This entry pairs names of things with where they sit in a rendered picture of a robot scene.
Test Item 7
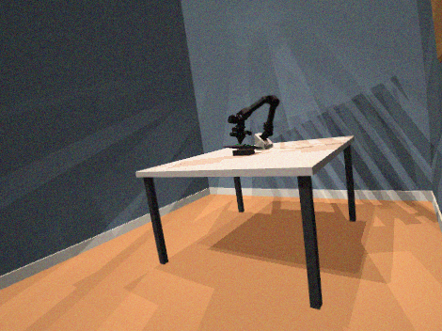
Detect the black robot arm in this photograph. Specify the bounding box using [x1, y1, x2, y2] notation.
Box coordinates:
[228, 95, 279, 141]

